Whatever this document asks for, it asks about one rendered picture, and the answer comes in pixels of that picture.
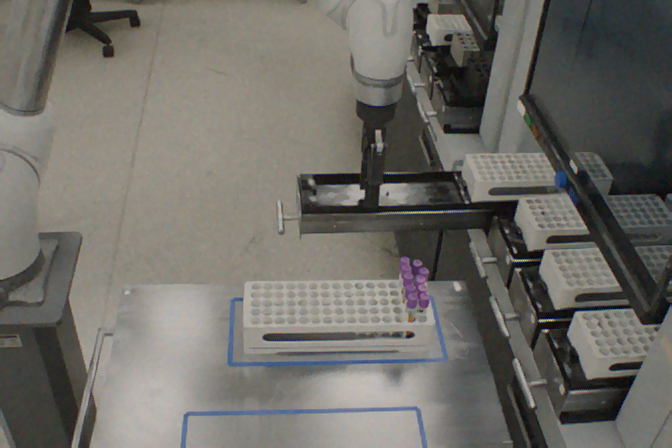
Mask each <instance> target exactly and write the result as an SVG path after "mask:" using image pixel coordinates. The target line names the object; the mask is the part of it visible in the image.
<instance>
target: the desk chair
mask: <svg viewBox="0 0 672 448"><path fill-rule="evenodd" d="M91 10H92V5H91V4H90V0H73V1H72V4H71V9H70V13H69V17H68V21H67V25H66V29H65V33H67V32H69V31H71V30H73V29H75V28H77V27H78V28H80V29H81V30H83V31H84V32H86V33H87V34H89V35H90V36H92V37H94V38H96V39H98V40H99V41H101V42H102V43H105V44H107V45H103V55H102V56H104V57H108V56H110V57H114V46H113V45H110V43H112V41H111V39H110V37H109V36H108V35H106V34H105V33H104V32H103V31H102V30H100V29H99V28H98V27H97V26H95V25H94V23H102V21H109V20H116V19H124V18H129V19H130V25H131V27H135V25H136V26H140V20H139V16H138V14H137V11H136V10H119V11H101V12H90V11H91ZM65 33H64V34H65Z"/></svg>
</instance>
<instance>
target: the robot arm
mask: <svg viewBox="0 0 672 448"><path fill-rule="evenodd" d="M72 1H73V0H13V2H12V7H11V13H10V14H9V18H8V23H7V28H6V33H5V38H4V44H3V49H2V55H1V60H0V309H1V307H2V305H3V306H28V307H33V308H36V307H40V306H42V305H43V304H44V303H45V301H46V299H45V288H46V285H47V281H48V278H49V274H50V271H51V266H52V263H53V260H54V257H55V255H56V254H57V252H58V251H59V250H60V246H59V241H58V240H56V239H45V240H39V239H38V230H37V225H36V222H37V220H38V192H39V188H40V186H41V184H42V181H43V178H44V175H45V172H46V168H47V165H48V160H49V154H50V151H52V145H53V140H54V135H55V128H56V123H57V115H56V112H55V109H54V107H53V106H52V104H51V103H50V102H49V100H48V97H49V93H50V89H51V84H52V80H53V76H54V72H55V67H56V63H57V58H58V54H59V53H60V50H61V46H62V42H63V38H64V33H65V29H66V25H67V21H68V17H69V13H70V9H71V4H72ZM317 1H318V3H320V7H321V11H322V12H323V14H325V15H326V16H328V17H329V18H330V19H331V20H333V21H334V22H335V23H336V24H337V25H340V26H341V27H342V28H343V29H344V30H348V35H349V46H350V50H351V52H352V56H353V61H354V68H353V94H354V97H356V98H357V103H356V113H357V116H358V118H359V119H361V120H362V121H363V126H362V140H361V148H360V150H361V152H362V156H361V157H362V160H361V172H360V187H359V188H360V190H364V201H363V207H364V208H375V207H379V196H380V186H382V185H383V171H384V159H385V151H386V146H387V144H386V142H384V141H385V136H386V126H384V124H385V123H387V122H390V121H392V120H393V119H394V118H395V116H396V109H397V101H398V100H399V99H400V98H401V96H402V95H401V92H402V85H403V78H404V68H405V64H406V62H407V60H408V57H409V52H410V46H412V43H411V39H413V32H412V26H414V22H413V14H412V5H411V0H317Z"/></svg>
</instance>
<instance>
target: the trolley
mask: <svg viewBox="0 0 672 448"><path fill-rule="evenodd" d="M425 283H427V287H428V292H429V295H430V301H431V305H432V310H433V315H434V319H435V325H434V331H433V336H432V341H431V342H430V346H429V349H428V351H424V352H399V351H398V350H389V351H326V352H278V353H276V354H246V353H245V352H244V351H243V300H244V284H245V283H217V284H131V285H124V287H123V291H122V296H121V300H120V306H119V310H118V315H117V319H116V324H115V327H113V326H112V328H108V327H98V331H97V335H96V340H95V344H94V348H93V352H92V356H91V360H92V361H90V362H91V365H90V369H89V373H88V377H87V381H86V386H85V390H84V395H83V399H82V403H81V407H80V411H79V415H78V419H77V423H76V427H75V432H74V436H73V440H72V445H71V446H72V448H81V445H82V441H83V436H84V434H83V431H84V427H85V422H86V418H87V414H88V410H89V405H90V401H91V397H92V392H93V387H94V383H95V378H96V374H97V370H98V366H99V361H100V357H101V352H102V347H103V343H104V339H105V337H113V338H112V343H111V347H110V353H109V357H108V362H107V366H106V371H105V376H104V380H103V386H102V390H101V395H100V399H99V404H98V408H97V413H96V417H95V420H96V422H95V427H94V432H93V436H92V441H91V445H90V448H514V445H513V442H512V438H511V435H510V432H509V428H508V424H507V421H506V417H505V414H504V411H503V407H502V404H501V401H500V397H499V394H498V391H497V386H496V383H495V380H494V376H493V373H492V370H491V367H490V363H489V359H488V356H487V352H486V349H485V346H484V342H483V339H482V336H481V331H480V328H479V325H478V321H477V318H476V315H475V310H474V307H473V304H472V301H471V297H470V294H469V290H468V286H467V283H466V281H427V282H425Z"/></svg>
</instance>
